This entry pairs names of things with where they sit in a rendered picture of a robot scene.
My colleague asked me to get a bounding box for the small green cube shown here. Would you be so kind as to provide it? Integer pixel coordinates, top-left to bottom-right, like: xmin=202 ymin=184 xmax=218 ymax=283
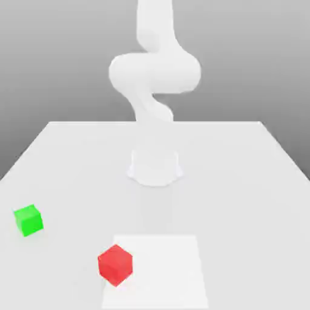
xmin=13 ymin=203 xmax=45 ymax=238

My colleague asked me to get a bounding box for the small red cube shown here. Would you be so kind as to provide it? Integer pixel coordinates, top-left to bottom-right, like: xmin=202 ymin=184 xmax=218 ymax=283
xmin=97 ymin=243 xmax=134 ymax=288

